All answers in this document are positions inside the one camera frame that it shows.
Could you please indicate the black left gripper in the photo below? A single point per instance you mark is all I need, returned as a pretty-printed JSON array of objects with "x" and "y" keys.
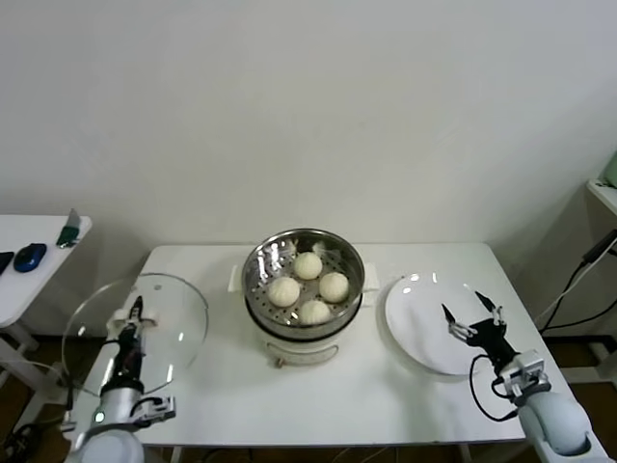
[{"x": 127, "y": 354}]

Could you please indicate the black flat device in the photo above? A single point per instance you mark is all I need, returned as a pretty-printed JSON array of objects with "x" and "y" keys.
[{"x": 4, "y": 263}]

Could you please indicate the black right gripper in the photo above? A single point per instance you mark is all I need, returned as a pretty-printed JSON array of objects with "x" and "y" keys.
[{"x": 491, "y": 342}]

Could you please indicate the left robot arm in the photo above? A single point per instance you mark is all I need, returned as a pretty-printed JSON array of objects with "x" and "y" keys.
[{"x": 113, "y": 443}]

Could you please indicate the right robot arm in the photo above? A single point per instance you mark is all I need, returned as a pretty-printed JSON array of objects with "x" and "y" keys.
[{"x": 554, "y": 424}]

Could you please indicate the white side table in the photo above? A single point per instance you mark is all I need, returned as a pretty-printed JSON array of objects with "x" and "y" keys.
[{"x": 34, "y": 299}]

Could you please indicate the blue computer mouse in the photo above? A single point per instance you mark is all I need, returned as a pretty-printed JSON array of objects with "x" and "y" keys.
[{"x": 29, "y": 257}]

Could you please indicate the round glass pot lid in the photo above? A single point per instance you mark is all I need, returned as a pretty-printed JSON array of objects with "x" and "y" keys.
[{"x": 169, "y": 308}]

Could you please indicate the mint green appliance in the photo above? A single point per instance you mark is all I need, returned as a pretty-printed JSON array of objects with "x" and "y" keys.
[{"x": 611, "y": 169}]

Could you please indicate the white steamed baozi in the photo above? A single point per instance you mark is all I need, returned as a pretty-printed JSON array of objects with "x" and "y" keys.
[
  {"x": 307, "y": 265},
  {"x": 333, "y": 287},
  {"x": 283, "y": 291},
  {"x": 314, "y": 312}
]

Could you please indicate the white round plate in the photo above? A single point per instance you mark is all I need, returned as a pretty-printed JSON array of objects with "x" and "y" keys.
[{"x": 414, "y": 318}]

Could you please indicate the white electric cooker pot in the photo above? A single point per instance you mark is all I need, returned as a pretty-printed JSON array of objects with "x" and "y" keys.
[{"x": 299, "y": 354}]

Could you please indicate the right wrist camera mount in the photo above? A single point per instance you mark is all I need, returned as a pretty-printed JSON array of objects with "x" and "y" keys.
[{"x": 525, "y": 371}]

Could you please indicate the black power adapter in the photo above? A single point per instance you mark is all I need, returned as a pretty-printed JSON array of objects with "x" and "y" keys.
[{"x": 598, "y": 246}]

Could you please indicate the perforated steel steamer basket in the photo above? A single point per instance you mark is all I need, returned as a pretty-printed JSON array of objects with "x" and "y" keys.
[{"x": 255, "y": 270}]

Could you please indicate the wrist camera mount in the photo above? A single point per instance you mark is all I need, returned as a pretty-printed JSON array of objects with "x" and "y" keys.
[
  {"x": 156, "y": 410},
  {"x": 525, "y": 371}
]

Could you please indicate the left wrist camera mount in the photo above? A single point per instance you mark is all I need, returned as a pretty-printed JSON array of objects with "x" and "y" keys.
[{"x": 156, "y": 410}]

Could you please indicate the green utility knife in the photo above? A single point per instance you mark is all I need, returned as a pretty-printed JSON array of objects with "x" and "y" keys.
[{"x": 68, "y": 234}]

